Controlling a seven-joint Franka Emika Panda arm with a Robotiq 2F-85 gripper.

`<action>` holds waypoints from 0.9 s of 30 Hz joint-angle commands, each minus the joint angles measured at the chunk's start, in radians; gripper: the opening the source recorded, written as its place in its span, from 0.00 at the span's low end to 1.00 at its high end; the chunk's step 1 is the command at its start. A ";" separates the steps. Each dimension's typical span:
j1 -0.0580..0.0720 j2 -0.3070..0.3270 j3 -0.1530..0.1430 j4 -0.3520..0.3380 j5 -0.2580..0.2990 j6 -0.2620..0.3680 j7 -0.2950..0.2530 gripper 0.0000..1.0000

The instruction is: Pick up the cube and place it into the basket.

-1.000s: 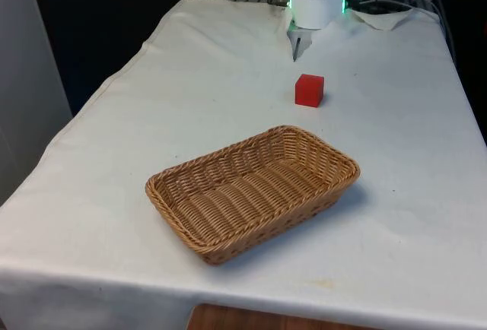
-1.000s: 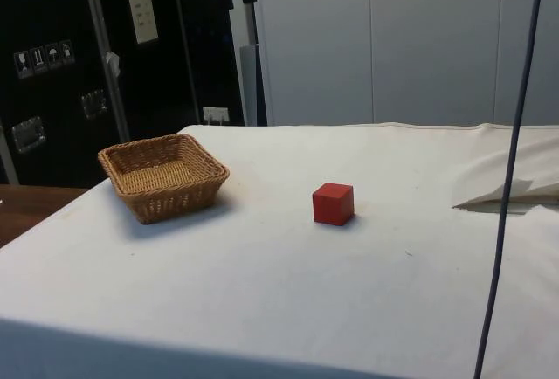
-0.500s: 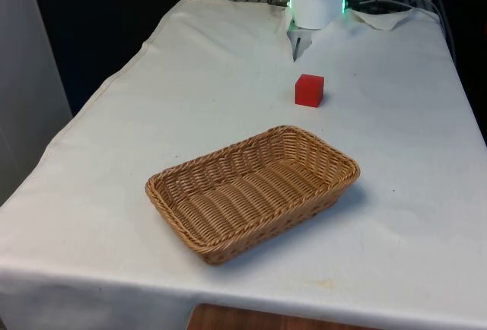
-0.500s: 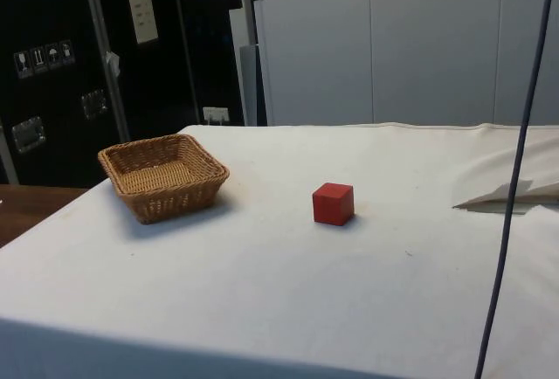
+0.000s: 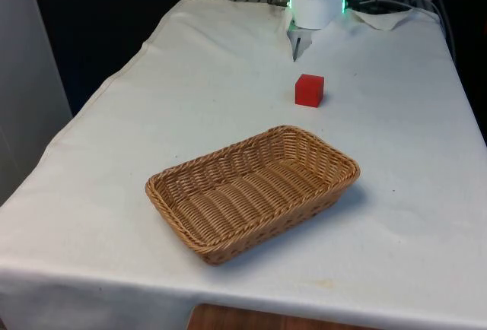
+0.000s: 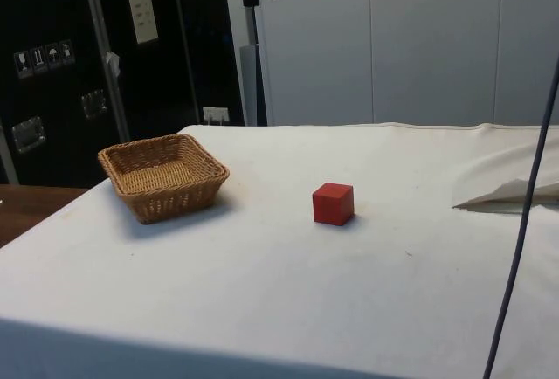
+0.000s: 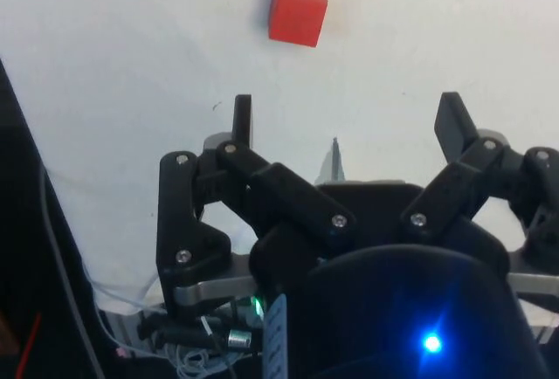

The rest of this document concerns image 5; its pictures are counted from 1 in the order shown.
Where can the red cube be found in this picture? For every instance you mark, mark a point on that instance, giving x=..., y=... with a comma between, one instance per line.
x=308, y=92

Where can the pale locker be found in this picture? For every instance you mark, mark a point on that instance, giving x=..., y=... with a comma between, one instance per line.
x=23, y=64

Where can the brown wicker basket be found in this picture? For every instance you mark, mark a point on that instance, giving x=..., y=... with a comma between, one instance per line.
x=243, y=197

